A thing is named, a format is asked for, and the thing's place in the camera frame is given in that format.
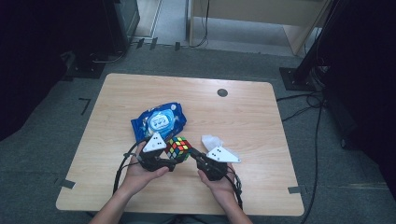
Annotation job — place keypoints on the black stand base plate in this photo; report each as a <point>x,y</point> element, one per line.
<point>85,67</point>

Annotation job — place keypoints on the light wooden cabinet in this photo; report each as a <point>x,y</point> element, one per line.
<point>249,12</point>

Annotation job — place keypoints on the black metal stand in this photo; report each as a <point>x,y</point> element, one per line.
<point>297,77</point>

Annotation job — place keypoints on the dark round table grommet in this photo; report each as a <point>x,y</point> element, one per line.
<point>222,92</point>

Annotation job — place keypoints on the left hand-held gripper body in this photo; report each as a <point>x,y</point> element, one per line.
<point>154,155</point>

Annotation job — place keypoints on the person's right hand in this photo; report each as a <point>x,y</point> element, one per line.
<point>219,188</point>

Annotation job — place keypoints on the dark curtain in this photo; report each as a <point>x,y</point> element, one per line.
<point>367,77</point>
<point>31,62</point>

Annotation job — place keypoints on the black table tape strip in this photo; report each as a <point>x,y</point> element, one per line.
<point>294,189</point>
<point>67,184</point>

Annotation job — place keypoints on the person's left hand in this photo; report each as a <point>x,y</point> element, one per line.
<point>140,177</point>

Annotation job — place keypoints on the multicoloured puzzle cube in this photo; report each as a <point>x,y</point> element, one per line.
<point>178,148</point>

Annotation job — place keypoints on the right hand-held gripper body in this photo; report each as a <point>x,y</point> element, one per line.
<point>214,165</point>

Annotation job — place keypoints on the person's lap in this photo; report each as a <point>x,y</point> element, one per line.
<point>180,219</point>

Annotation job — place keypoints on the blue wet wipe packet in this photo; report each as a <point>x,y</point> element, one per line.
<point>158,123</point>

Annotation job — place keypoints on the black cabinet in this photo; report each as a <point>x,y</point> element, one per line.
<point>121,21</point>

